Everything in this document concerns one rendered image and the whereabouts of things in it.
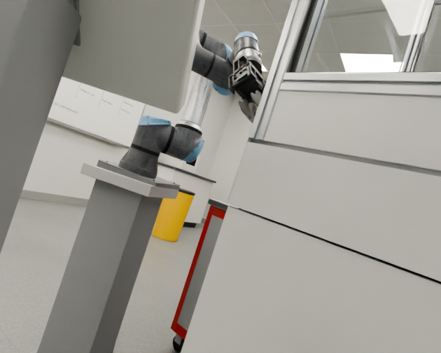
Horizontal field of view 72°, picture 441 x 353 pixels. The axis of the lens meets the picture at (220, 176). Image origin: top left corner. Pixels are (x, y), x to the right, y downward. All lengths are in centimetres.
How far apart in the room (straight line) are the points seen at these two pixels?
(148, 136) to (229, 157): 515
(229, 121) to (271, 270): 605
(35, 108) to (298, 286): 49
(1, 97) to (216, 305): 49
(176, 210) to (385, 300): 336
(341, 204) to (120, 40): 45
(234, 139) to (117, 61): 581
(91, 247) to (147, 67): 80
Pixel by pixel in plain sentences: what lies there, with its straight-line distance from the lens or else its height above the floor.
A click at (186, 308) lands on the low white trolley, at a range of 160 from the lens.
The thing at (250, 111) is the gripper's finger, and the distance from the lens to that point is 77.
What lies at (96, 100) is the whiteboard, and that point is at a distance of 434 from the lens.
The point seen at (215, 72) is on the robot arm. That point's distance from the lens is 97.
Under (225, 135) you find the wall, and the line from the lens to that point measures 647.
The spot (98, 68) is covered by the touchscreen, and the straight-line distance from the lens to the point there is 60.
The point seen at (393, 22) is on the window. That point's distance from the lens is 65.
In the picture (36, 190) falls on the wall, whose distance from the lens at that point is 421.
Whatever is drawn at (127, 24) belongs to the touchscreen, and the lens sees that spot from 55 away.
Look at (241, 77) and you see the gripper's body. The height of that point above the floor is 110.
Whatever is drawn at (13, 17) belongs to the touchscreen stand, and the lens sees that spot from 48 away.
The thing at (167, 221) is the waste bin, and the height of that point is 23.
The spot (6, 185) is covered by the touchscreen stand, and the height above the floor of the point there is 74.
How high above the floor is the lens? 83
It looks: 2 degrees up
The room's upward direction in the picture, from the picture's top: 18 degrees clockwise
